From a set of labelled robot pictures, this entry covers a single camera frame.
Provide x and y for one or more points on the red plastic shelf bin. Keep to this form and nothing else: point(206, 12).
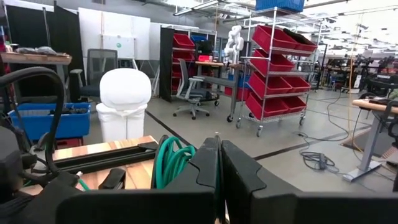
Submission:
point(270, 39)
point(270, 85)
point(267, 109)
point(270, 63)

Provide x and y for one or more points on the red floor crate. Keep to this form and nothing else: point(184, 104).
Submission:
point(70, 143)

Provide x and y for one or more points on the metal shelf rack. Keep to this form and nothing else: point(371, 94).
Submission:
point(264, 93)

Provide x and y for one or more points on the blue floor bin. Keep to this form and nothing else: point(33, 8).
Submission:
point(46, 124)

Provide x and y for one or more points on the small red desk box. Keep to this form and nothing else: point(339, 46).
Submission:
point(205, 58)

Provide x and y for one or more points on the dark mesh office chair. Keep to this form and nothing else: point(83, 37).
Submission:
point(99, 65)

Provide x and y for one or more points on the grey desk leg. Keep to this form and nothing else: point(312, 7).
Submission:
point(367, 149)

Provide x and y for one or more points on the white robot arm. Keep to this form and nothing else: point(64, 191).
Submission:
point(234, 43)

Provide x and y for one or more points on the wooden desk with grey legs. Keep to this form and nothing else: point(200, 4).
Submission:
point(224, 81)

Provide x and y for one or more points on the wooden workstation table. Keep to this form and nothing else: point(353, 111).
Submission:
point(373, 105)

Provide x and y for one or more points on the black curtain panel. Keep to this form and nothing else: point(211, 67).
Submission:
point(31, 31)

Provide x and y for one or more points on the distant red bin rack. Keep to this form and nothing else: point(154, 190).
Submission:
point(183, 42)

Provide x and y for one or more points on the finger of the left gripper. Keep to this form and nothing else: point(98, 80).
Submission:
point(113, 180)

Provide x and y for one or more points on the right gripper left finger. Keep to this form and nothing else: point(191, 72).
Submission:
point(140, 208)

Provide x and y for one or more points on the white partition panel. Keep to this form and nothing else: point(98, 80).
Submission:
point(124, 28)

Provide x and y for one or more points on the black workstation robot arm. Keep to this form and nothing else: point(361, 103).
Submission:
point(379, 77)

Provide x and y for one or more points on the wooden side table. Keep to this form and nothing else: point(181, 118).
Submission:
point(37, 58)

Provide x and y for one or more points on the grey office chair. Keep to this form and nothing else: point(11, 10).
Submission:
point(189, 93)

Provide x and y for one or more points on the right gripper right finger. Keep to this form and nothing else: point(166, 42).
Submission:
point(280, 208)

